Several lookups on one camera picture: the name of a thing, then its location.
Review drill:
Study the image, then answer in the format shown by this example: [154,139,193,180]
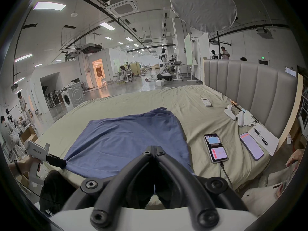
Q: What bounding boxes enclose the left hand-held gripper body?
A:
[24,140,60,188]

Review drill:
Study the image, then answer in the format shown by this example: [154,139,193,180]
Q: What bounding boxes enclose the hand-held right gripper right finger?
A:
[155,146,249,228]

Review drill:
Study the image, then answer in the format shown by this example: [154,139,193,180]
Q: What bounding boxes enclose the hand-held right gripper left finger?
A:
[60,146,154,227]

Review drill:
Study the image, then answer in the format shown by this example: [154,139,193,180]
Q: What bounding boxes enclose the dark blue shirt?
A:
[64,107,197,180]

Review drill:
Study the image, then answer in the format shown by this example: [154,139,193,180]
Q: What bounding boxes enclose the person's left forearm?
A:
[7,160,23,179]

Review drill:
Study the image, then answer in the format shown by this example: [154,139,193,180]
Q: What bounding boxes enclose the person's left hand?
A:
[17,154,42,178]

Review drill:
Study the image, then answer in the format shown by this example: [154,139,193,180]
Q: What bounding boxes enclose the brown carton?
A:
[20,126,39,142]

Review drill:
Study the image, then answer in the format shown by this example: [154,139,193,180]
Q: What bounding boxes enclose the white washing machine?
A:
[61,92,75,112]

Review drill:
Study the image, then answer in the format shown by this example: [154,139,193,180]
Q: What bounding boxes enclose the silver washing machine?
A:
[67,82,85,107]

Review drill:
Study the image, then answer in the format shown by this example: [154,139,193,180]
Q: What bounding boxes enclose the bed with pale green sheet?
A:
[36,84,281,192]

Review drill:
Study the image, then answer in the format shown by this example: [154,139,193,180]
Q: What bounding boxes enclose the phone with purple screen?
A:
[239,132,265,161]

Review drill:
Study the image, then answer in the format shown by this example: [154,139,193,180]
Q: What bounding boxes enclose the white hand controller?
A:
[224,104,237,121]
[236,110,246,127]

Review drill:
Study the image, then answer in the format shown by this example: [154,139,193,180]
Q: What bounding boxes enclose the crumpled white tissue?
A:
[243,111,256,126]

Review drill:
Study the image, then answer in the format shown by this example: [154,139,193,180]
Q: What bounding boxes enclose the black pen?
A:
[254,128,268,146]

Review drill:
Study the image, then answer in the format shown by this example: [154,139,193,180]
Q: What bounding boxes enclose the white paper sheet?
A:
[247,125,280,157]

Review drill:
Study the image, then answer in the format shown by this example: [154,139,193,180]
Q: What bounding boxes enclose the table with metal bowl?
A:
[172,60,193,82]

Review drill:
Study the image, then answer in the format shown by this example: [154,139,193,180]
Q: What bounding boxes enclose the white humanoid robot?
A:
[157,48,173,81]

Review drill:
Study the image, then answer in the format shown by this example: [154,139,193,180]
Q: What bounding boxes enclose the grey padded headboard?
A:
[203,59,304,151]

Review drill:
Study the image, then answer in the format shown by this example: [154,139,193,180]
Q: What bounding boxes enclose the round softbox lamp on stand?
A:
[170,0,238,60]

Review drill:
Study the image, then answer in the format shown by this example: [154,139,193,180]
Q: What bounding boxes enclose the phone with black cable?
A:
[204,133,229,164]

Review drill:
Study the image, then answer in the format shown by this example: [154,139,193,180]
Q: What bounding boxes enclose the black charging cable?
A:
[219,161,234,188]

